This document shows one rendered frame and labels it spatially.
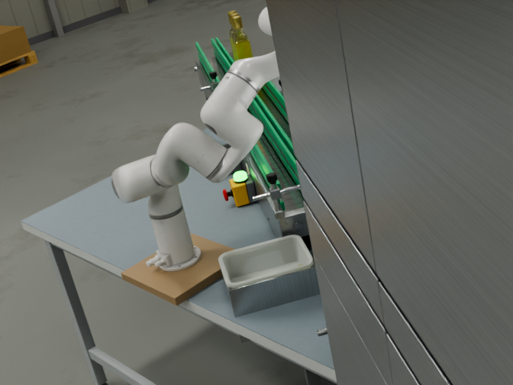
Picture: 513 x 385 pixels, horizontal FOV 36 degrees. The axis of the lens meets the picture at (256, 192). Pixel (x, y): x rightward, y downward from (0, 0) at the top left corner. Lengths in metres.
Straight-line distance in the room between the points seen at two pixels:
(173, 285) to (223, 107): 0.58
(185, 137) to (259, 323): 0.48
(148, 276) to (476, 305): 1.71
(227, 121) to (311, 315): 0.51
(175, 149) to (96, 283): 2.15
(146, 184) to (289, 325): 0.49
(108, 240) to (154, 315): 1.04
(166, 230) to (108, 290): 1.69
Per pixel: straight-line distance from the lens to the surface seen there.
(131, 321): 3.52
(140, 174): 1.97
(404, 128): 0.59
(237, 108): 1.76
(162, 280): 2.16
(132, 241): 2.47
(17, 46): 8.57
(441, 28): 0.48
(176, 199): 2.13
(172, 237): 2.16
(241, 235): 2.34
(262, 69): 1.78
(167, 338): 3.34
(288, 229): 2.11
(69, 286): 2.93
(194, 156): 1.82
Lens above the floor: 1.83
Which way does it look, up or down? 25 degrees down
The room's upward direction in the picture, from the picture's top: 12 degrees counter-clockwise
